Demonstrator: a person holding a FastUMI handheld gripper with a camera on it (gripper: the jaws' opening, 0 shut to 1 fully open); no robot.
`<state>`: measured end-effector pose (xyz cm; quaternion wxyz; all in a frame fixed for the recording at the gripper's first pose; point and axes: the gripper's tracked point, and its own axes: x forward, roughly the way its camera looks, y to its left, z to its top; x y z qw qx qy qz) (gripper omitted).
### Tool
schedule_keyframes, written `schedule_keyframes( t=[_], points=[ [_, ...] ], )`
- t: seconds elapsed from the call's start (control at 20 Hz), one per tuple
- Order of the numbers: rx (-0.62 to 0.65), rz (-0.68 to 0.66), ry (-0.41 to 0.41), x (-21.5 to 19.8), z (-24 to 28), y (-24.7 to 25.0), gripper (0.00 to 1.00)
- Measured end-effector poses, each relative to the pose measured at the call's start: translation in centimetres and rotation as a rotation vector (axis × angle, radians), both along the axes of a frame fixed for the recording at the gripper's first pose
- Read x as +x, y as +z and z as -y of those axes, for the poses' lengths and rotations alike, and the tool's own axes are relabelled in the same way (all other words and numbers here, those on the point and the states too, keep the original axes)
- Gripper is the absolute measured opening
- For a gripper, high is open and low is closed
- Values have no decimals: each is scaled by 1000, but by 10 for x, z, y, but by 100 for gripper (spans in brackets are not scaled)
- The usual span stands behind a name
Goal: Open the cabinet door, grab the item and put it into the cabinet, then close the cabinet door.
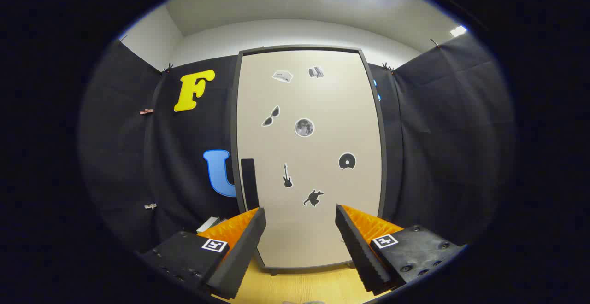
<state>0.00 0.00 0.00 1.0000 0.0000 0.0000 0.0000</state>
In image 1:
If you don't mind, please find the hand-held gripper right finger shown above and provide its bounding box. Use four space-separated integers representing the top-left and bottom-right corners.
335 204 464 294

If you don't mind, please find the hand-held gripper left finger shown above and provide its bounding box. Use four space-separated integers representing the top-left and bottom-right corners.
137 207 267 300

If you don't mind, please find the green book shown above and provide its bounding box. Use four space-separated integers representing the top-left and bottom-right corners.
197 216 222 234

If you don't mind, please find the black door handle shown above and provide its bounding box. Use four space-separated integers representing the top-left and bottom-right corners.
241 158 260 210

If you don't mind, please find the black backdrop cloth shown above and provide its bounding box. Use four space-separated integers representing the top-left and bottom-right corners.
77 32 516 254

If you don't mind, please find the grey cabinet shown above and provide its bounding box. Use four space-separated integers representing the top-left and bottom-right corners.
230 44 389 276

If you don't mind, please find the beige cabinet door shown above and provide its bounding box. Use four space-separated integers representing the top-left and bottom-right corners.
236 49 384 269

